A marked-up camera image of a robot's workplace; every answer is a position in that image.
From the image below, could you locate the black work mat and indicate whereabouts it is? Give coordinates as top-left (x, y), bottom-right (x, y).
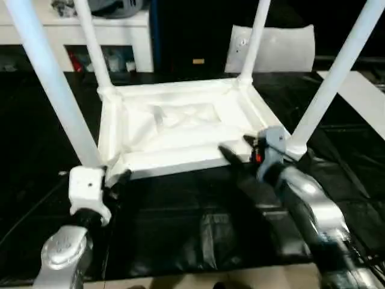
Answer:
top-left (0, 60), bottom-right (385, 282)

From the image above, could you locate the white cushion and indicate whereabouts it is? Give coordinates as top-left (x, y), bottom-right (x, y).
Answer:
top-left (224, 24), bottom-right (316, 75)

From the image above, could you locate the white flat board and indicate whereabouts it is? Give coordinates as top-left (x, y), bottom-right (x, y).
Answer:
top-left (318, 70), bottom-right (385, 140)

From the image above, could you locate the red bottle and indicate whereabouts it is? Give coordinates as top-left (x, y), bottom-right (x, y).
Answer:
top-left (66, 51), bottom-right (82, 73)

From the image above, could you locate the white cabinet with glass doors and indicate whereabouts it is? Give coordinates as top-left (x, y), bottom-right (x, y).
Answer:
top-left (0, 0), bottom-right (153, 74)

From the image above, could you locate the grey clutter on cabinet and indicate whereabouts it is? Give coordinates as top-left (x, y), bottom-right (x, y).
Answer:
top-left (51, 0), bottom-right (151, 17)

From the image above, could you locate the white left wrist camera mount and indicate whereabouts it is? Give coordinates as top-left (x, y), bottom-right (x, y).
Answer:
top-left (67, 166), bottom-right (114, 227)

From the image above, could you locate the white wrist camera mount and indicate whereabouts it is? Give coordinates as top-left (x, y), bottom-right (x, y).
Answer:
top-left (259, 126), bottom-right (291, 181)
top-left (67, 166), bottom-right (114, 227)

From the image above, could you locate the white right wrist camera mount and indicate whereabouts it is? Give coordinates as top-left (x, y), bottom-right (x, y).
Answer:
top-left (259, 126), bottom-right (291, 181)

